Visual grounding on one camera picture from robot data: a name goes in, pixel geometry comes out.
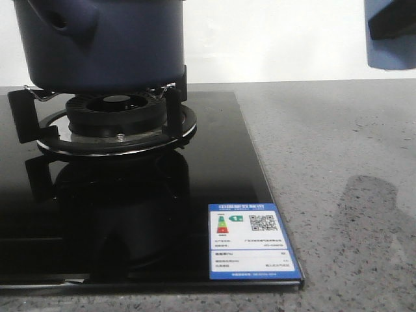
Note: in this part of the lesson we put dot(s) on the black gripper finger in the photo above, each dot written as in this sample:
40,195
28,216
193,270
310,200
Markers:
393,21

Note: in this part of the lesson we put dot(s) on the light blue ribbed cup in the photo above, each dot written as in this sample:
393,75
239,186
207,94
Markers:
388,54

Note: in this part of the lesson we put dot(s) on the black pot support grate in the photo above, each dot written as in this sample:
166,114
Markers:
54,137

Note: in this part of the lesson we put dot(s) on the dark blue cooking pot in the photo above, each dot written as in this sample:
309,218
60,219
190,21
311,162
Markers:
80,47

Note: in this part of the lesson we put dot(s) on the blue energy label sticker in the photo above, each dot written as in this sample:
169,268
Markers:
248,242

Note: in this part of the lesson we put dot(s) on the black gas burner head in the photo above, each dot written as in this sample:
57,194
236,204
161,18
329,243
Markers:
103,115

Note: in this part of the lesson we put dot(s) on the black glass gas stove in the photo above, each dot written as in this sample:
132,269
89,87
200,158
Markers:
132,223

